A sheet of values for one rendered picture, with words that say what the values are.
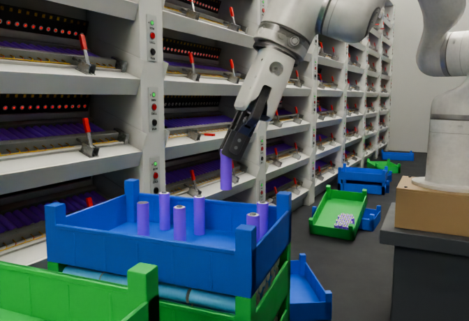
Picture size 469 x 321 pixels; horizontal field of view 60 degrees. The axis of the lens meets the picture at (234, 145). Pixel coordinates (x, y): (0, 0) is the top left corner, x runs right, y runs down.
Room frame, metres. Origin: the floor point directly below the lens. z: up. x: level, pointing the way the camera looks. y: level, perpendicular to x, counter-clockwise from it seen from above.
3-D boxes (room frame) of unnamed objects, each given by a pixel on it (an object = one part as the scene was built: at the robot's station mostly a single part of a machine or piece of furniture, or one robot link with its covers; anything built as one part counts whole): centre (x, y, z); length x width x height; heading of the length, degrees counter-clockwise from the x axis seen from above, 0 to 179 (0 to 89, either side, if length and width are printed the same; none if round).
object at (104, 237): (0.58, 0.09, 0.44); 0.30 x 0.20 x 0.08; 69
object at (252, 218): (0.54, -0.03, 0.44); 0.02 x 0.02 x 0.06
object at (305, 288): (1.23, -0.16, 0.04); 0.30 x 0.20 x 0.08; 5
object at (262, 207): (0.61, -0.04, 0.44); 0.02 x 0.02 x 0.06
